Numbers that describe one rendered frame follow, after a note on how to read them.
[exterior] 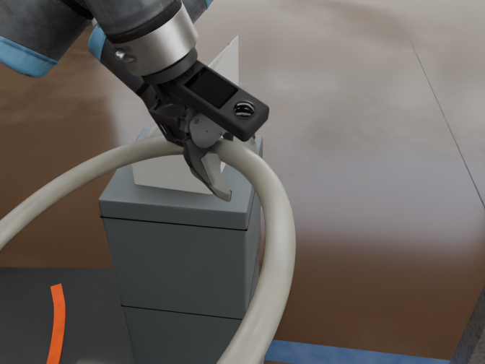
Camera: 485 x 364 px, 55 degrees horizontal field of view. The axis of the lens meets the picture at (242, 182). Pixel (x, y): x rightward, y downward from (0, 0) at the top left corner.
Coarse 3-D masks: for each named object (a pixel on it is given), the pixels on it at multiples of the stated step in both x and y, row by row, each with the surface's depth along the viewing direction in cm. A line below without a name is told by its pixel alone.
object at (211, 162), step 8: (208, 152) 60; (208, 160) 59; (216, 160) 60; (208, 168) 60; (216, 168) 60; (208, 176) 60; (216, 176) 61; (216, 184) 61; (224, 184) 62; (216, 192) 62; (224, 192) 63; (224, 200) 64
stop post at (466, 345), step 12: (480, 300) 142; (480, 312) 142; (468, 324) 149; (480, 324) 142; (468, 336) 149; (480, 336) 142; (456, 348) 158; (468, 348) 149; (480, 348) 145; (456, 360) 158; (468, 360) 150; (480, 360) 149
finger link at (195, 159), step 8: (184, 144) 57; (192, 144) 57; (184, 152) 58; (192, 152) 57; (200, 152) 58; (192, 160) 58; (200, 160) 58; (192, 168) 59; (200, 168) 59; (200, 176) 60; (208, 184) 61
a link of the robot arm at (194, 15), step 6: (186, 0) 111; (192, 0) 111; (198, 0) 112; (204, 0) 113; (210, 0) 115; (186, 6) 112; (192, 6) 112; (198, 6) 113; (204, 6) 115; (192, 12) 114; (198, 12) 115; (192, 18) 115
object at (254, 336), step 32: (96, 160) 70; (128, 160) 69; (224, 160) 60; (256, 160) 55; (64, 192) 70; (256, 192) 52; (0, 224) 67; (288, 224) 46; (288, 256) 43; (256, 288) 42; (288, 288) 42; (256, 320) 39; (224, 352) 38; (256, 352) 38
